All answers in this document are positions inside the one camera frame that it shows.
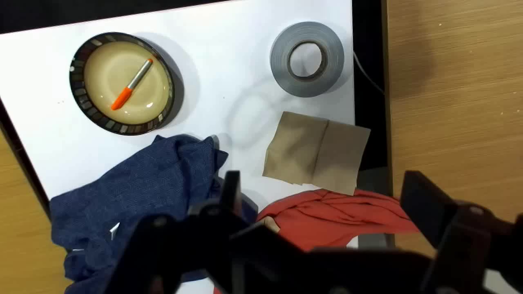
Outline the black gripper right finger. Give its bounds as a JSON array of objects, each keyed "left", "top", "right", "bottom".
[{"left": 401, "top": 169, "right": 523, "bottom": 294}]

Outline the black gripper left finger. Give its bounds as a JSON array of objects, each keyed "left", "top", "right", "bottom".
[{"left": 103, "top": 169, "right": 281, "bottom": 294}]

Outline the orange capped silver pen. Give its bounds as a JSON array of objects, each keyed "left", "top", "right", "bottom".
[{"left": 111, "top": 56, "right": 154, "bottom": 110}]

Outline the black rimmed cream bowl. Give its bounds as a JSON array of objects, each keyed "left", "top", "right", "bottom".
[{"left": 69, "top": 32, "right": 185, "bottom": 135}]

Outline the navy blue cloth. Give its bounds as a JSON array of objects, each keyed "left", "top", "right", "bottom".
[{"left": 51, "top": 135, "right": 229, "bottom": 294}]

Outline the red orange cloth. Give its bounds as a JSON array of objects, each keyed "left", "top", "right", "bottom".
[{"left": 259, "top": 189, "right": 417, "bottom": 251}]

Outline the long wooden table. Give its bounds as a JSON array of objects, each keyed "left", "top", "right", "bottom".
[{"left": 384, "top": 0, "right": 523, "bottom": 257}]

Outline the white table board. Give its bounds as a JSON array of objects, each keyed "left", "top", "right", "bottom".
[{"left": 0, "top": 0, "right": 355, "bottom": 205}]

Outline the grey duct tape roll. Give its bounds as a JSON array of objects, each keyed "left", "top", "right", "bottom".
[{"left": 270, "top": 21, "right": 345, "bottom": 97}]

